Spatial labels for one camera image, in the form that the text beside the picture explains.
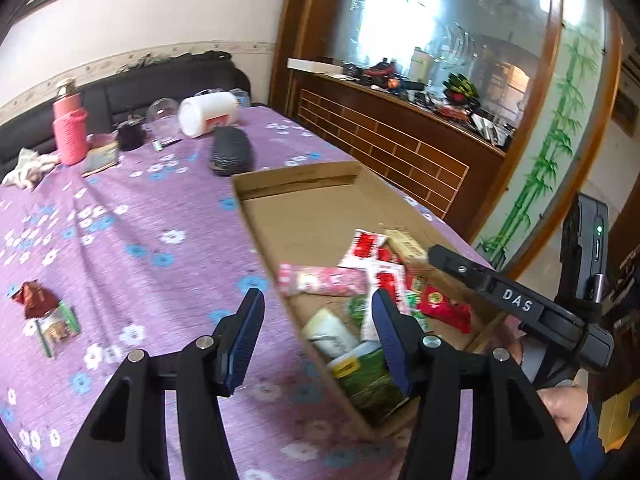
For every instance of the wood-framed glass partition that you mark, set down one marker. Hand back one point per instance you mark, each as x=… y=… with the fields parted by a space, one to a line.
x=475 y=10

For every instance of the dark wooden chair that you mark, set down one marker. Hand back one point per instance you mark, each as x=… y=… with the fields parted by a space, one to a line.
x=627 y=280

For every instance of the pink bottle with knitted sleeve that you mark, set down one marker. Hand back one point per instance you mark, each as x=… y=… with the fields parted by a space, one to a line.
x=70 y=135

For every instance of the person's right forearm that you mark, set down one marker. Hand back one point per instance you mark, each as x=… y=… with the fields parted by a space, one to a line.
x=587 y=450

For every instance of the large white plastic jar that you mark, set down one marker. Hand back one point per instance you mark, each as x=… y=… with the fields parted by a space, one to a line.
x=205 y=112

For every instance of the person's right hand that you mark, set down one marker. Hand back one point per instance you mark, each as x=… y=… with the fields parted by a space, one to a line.
x=567 y=410

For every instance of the white packet with red print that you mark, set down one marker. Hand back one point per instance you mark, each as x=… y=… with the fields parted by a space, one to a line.
x=365 y=247

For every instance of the purple floral tablecloth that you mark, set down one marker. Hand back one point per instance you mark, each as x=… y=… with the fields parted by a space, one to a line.
x=165 y=200

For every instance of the shallow cardboard box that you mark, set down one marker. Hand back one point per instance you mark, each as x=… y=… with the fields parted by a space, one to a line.
x=300 y=215

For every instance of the small white green packet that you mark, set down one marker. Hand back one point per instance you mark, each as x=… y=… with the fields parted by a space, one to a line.
x=55 y=330

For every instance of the clear glass cup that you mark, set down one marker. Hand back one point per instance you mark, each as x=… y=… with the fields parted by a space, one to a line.
x=162 y=115

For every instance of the large green snack packet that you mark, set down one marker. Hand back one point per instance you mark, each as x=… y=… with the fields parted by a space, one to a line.
x=370 y=385

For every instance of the long pink snack packet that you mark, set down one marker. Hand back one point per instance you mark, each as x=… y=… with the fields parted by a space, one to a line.
x=320 y=280

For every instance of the dark red snack packet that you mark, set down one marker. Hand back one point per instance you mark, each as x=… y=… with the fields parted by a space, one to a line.
x=35 y=302

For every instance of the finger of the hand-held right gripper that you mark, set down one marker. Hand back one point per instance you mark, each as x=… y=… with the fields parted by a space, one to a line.
x=460 y=267

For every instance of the dark clothing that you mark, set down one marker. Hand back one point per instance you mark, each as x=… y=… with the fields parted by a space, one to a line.
x=210 y=56

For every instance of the small pink dish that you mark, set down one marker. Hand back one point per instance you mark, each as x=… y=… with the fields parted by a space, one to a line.
x=100 y=139

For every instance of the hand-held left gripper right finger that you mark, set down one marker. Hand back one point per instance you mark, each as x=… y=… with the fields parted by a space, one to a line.
x=390 y=345

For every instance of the framed wall plaque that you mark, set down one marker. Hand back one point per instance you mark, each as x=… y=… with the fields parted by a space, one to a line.
x=625 y=110

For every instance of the black sofa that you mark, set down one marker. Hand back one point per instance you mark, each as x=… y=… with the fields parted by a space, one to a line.
x=110 y=95

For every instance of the wooden lattice cabinet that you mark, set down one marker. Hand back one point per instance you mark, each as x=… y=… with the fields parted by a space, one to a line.
x=380 y=130

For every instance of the green and black object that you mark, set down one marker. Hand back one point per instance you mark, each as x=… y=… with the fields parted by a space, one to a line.
x=460 y=87

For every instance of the silver white snack packet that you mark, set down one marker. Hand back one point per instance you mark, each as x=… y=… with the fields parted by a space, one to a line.
x=327 y=332

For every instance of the small black jar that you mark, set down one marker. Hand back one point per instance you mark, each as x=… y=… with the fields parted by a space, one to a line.
x=131 y=136

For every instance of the yellow box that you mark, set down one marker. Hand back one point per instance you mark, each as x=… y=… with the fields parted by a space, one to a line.
x=620 y=410

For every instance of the crumpled white cloth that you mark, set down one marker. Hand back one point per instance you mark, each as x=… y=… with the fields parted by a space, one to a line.
x=27 y=170

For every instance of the white red snack packet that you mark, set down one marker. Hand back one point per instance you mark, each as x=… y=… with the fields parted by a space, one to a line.
x=387 y=280

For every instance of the beige snack packet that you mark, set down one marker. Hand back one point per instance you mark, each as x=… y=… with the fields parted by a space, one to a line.
x=407 y=247

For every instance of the green candy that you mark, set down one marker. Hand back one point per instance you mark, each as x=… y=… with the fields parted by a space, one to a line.
x=357 y=310

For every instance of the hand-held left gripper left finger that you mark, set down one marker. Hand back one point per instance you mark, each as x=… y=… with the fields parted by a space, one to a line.
x=245 y=345

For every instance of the pile of assorted clutter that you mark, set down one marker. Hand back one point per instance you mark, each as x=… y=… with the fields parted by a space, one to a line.
x=450 y=110

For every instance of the black glasses case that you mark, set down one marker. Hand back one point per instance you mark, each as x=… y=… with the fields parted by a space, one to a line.
x=230 y=152

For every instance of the flat white box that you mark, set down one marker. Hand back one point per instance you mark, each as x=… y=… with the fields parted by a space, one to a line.
x=310 y=64

